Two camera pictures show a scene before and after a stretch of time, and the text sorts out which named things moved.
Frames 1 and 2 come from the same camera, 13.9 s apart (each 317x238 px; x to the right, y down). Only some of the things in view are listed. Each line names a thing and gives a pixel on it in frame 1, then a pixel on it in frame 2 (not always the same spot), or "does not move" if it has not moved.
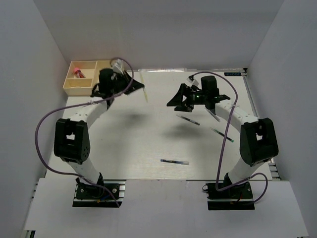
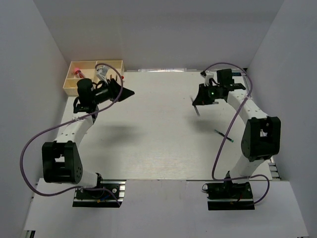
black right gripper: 177,100 -> 201,98
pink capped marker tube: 79,74 does not move
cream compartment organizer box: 81,76 does not move
